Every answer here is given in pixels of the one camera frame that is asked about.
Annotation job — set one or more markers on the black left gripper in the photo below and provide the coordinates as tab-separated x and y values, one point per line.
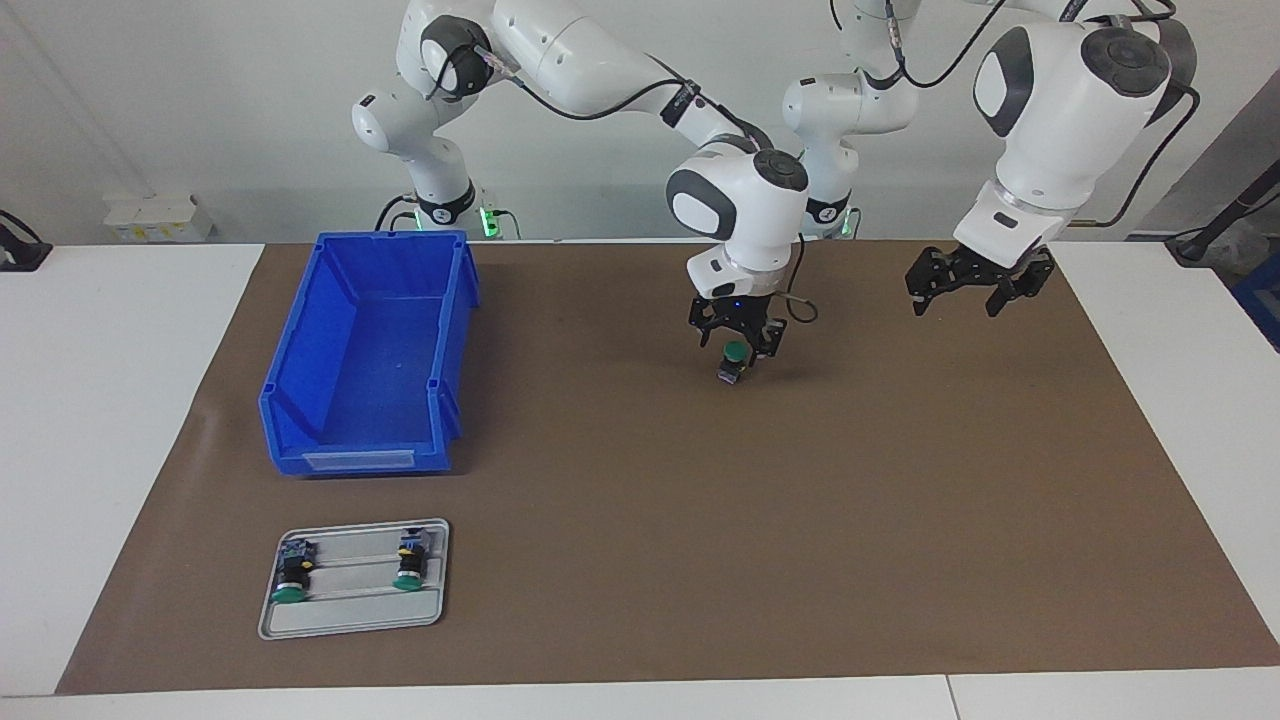
985	268

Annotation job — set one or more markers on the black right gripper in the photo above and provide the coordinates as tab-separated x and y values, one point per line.
738	312

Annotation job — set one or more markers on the green push button switch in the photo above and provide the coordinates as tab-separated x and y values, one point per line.
734	362
293	570
410	562

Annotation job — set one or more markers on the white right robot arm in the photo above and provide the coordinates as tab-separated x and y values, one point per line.
600	70

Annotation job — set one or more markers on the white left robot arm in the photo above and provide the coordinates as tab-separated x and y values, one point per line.
1060	110

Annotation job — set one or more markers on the brown table mat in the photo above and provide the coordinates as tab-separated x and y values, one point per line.
700	550

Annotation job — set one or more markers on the black stand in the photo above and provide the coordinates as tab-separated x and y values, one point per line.
1190	245

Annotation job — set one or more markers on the blue crate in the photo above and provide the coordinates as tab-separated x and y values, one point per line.
1262	300

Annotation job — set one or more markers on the blue plastic storage bin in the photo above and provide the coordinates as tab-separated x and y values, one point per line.
370	380

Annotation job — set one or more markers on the grey metal tray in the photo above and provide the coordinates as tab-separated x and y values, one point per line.
350	615

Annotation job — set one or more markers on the white box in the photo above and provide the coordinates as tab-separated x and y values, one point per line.
150	215

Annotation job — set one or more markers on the black clamp mount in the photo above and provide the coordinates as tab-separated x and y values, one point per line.
20	255

